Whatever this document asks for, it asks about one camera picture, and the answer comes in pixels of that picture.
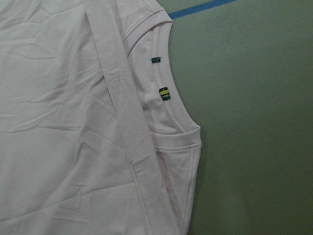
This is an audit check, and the pink Snoopy t-shirt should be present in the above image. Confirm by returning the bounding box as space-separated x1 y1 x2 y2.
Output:
0 0 201 235

